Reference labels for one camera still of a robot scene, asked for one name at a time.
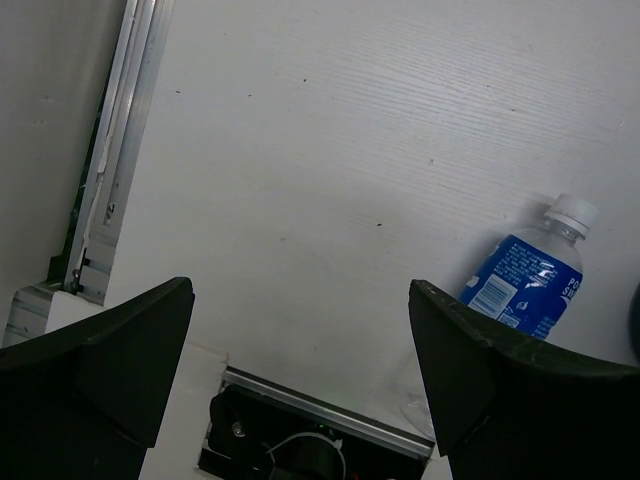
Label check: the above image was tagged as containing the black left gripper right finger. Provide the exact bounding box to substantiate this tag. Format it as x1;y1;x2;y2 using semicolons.
408;280;639;479

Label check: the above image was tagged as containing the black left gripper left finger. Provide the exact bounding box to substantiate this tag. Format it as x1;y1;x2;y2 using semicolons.
1;277;195;479

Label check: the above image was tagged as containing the blue label plastic bottle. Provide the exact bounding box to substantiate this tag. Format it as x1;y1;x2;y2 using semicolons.
400;194;598;437

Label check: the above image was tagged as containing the aluminium frame rail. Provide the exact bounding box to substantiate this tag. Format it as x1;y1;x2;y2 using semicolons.
1;1;173;346

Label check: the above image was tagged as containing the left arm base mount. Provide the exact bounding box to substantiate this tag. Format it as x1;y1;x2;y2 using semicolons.
197;367;434;479

